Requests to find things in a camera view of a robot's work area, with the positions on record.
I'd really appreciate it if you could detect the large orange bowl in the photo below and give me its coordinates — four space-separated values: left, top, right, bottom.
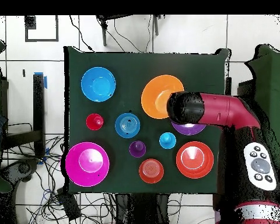
141 74 186 120

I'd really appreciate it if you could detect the wide purple bowl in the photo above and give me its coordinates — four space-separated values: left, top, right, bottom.
171 121 207 137

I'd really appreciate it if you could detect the small blue bowl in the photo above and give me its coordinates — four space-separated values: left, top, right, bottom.
114 113 141 139

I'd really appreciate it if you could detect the purple cup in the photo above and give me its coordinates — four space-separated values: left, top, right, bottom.
128 140 147 158

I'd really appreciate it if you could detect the blue cup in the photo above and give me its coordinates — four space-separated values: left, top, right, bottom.
159 132 177 150

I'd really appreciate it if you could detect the red cup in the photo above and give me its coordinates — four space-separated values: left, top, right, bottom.
85 113 105 131

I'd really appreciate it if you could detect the small red-orange bowl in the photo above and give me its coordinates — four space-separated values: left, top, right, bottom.
138 158 165 184

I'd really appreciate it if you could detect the large blue bowl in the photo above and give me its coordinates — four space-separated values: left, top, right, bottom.
80 66 117 103

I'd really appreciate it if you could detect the wide red-orange bowl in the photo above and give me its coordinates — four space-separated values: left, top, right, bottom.
176 141 215 180

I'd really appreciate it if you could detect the dark green table cloth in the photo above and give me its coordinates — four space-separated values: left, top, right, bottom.
63 45 229 194

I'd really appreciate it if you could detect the large pink bowl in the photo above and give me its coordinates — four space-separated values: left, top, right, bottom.
65 141 110 188

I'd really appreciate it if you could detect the black metal stand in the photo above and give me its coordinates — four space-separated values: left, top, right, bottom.
2 73 46 159

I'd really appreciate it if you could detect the black power strip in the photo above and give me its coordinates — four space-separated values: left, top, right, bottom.
56 188 82 221

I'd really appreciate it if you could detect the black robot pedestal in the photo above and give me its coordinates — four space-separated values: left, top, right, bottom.
115 192 171 224

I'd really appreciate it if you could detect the black camera tripod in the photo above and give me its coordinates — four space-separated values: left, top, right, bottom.
95 15 163 47

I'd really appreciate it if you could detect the cable bundle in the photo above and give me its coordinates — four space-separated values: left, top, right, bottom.
4 135 117 224

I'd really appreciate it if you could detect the grey square floor frame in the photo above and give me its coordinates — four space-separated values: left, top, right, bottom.
24 15 60 43

